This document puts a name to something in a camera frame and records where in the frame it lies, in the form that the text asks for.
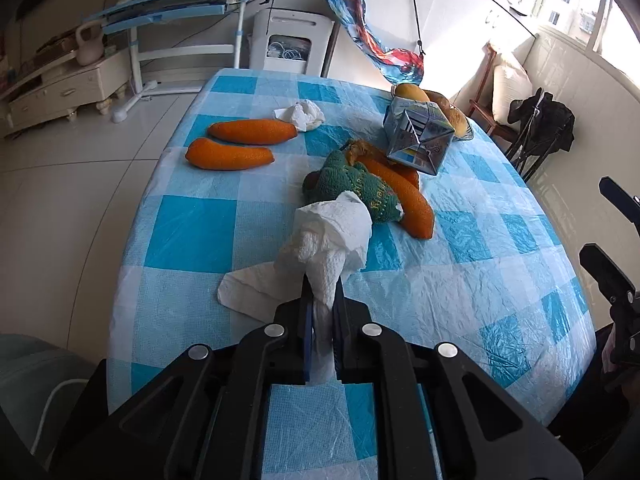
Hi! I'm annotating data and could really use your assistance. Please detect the crushed silver blue carton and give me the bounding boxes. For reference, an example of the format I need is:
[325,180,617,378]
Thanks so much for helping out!
[383,97,456,176]

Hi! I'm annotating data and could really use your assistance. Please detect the white cable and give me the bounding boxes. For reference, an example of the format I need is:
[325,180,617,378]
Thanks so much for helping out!
[30,377,88,456]

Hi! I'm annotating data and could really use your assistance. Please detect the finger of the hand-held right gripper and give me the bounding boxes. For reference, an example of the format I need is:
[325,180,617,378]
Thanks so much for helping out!
[579,243,640,391]
[599,176,640,235]

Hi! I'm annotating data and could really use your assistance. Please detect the white air purifier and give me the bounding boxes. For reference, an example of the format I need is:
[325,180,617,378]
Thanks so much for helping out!
[248,8,335,77]

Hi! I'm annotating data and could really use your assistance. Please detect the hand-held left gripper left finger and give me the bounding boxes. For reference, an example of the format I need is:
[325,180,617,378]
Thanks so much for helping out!
[50,277,316,480]

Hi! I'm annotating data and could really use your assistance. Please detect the dark fruit basket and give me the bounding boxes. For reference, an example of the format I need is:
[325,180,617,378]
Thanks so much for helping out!
[392,84,474,141]

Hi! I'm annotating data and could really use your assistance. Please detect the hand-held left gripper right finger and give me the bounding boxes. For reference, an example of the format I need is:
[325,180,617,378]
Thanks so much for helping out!
[332,279,583,480]

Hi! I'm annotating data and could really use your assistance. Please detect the pink kettlebell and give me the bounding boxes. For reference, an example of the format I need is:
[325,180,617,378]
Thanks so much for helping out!
[75,21,106,66]

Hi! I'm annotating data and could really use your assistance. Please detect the blue study desk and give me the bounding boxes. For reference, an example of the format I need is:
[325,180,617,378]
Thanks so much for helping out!
[90,0,271,123]

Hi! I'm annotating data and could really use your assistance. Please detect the white pillow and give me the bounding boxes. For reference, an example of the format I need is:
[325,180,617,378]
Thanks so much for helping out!
[492,52,535,123]

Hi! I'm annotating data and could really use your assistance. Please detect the black bag cord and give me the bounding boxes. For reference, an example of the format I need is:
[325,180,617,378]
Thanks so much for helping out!
[357,0,428,58]

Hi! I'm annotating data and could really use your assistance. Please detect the person's black clothing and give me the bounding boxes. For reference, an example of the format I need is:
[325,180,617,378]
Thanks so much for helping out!
[547,325,640,480]

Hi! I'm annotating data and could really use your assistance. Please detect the cream television cabinet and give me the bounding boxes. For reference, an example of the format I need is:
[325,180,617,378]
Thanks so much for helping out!
[0,47,132,136]

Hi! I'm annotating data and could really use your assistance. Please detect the green knitted cloth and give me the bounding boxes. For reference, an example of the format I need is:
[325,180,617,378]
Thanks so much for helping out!
[303,151,405,223]

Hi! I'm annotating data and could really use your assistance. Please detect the wooden chair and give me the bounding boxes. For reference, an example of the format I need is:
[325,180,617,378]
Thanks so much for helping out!
[467,42,521,143]

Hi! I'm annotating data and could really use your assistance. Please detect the white paper tissue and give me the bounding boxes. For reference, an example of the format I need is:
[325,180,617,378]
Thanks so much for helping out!
[216,190,375,386]

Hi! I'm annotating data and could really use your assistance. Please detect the pale green trash bin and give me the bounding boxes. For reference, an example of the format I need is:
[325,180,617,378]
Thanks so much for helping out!
[0,332,108,468]

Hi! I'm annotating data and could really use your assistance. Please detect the black folding chair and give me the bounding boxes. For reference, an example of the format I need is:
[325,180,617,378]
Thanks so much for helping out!
[505,87,576,181]

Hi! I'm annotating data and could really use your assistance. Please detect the white cabinet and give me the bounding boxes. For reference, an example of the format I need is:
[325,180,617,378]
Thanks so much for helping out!
[320,0,538,106]

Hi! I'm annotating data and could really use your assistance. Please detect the colourful printed bag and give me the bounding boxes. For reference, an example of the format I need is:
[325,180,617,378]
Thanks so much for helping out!
[325,0,426,86]

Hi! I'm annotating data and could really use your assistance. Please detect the blue checkered tablecloth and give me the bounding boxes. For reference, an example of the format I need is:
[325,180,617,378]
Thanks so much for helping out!
[107,67,598,480]

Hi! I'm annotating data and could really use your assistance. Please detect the yellow mango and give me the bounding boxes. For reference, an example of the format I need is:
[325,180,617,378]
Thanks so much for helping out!
[446,106,469,136]
[395,84,431,103]

